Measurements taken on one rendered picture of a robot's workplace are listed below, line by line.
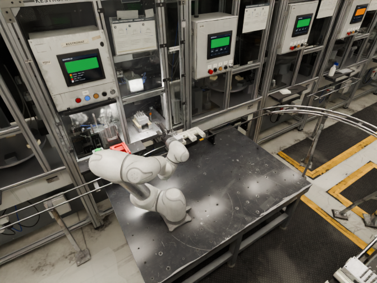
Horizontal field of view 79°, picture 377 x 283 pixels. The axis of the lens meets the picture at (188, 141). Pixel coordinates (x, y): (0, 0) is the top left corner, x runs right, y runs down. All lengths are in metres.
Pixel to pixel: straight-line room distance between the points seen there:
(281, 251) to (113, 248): 1.61
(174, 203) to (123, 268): 1.06
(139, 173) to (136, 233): 0.81
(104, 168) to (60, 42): 0.86
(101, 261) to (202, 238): 1.15
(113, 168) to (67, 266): 1.65
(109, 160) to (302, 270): 1.97
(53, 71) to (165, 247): 1.32
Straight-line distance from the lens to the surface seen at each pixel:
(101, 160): 1.11
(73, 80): 1.69
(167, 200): 1.54
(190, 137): 2.12
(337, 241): 2.81
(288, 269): 2.47
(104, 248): 2.56
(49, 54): 1.66
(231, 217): 1.79
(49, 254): 2.74
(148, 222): 1.77
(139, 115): 2.21
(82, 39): 1.66
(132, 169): 1.00
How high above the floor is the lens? 2.15
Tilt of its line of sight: 38 degrees down
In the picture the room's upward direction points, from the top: 1 degrees counter-clockwise
